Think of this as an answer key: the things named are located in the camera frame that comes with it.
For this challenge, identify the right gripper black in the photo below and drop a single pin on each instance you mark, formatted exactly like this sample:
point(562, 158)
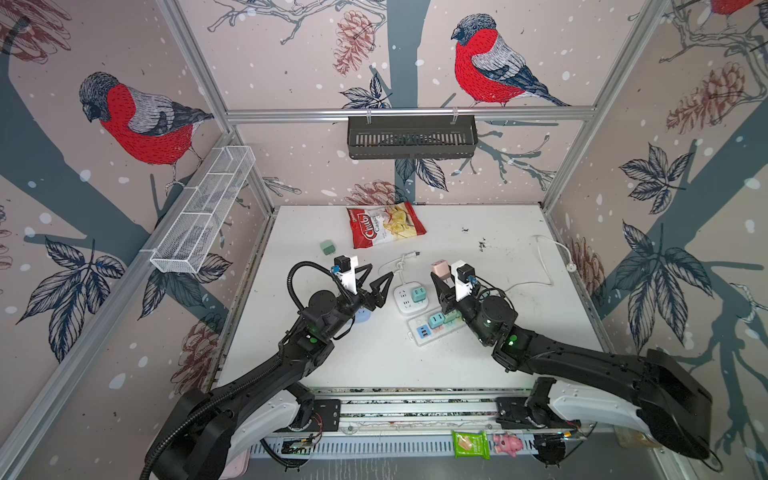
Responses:
point(444, 291)

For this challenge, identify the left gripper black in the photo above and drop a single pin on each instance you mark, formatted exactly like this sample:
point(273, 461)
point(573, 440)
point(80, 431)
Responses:
point(379, 298)

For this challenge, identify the green charger plug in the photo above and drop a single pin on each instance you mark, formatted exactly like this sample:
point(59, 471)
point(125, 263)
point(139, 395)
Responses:
point(450, 316)

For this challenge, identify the teal charger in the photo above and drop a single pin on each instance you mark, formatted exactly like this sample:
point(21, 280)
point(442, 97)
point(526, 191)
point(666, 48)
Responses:
point(418, 294)

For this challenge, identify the light green charger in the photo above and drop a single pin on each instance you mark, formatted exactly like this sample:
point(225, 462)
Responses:
point(327, 247)

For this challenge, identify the pink charger plug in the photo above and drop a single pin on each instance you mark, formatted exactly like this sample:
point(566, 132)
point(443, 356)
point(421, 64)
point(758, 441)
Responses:
point(441, 269)

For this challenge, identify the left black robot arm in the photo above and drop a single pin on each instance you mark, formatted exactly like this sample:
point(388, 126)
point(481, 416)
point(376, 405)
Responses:
point(197, 439)

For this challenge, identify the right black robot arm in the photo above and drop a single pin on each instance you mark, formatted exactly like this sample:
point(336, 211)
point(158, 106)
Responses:
point(652, 394)

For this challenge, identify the white square power socket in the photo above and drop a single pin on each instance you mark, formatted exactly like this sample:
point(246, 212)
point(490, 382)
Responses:
point(406, 307)

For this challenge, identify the long white power strip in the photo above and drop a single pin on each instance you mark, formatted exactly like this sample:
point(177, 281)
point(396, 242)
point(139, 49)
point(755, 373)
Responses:
point(421, 334)

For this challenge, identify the red chips bag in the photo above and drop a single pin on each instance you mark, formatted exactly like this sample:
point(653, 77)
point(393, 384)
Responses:
point(372, 226)

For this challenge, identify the green snack packet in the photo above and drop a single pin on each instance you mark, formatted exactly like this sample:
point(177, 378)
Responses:
point(473, 445)

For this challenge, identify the pink pig toy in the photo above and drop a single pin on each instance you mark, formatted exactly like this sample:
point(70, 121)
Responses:
point(507, 444)

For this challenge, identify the pink tray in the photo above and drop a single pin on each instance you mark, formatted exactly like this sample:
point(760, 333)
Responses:
point(237, 467)

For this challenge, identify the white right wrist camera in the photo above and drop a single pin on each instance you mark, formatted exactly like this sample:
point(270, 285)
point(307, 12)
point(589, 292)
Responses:
point(464, 279)

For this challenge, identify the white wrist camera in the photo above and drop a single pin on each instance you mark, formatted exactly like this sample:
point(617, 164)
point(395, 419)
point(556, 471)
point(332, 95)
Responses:
point(345, 271)
point(464, 279)

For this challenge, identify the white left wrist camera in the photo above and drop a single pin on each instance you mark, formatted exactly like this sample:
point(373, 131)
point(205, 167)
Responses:
point(345, 271)

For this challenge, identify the black wall basket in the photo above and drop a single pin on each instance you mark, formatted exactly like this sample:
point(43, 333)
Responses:
point(437, 137)

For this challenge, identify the white wire shelf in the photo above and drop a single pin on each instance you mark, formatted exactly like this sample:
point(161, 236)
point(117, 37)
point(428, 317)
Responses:
point(192, 234)

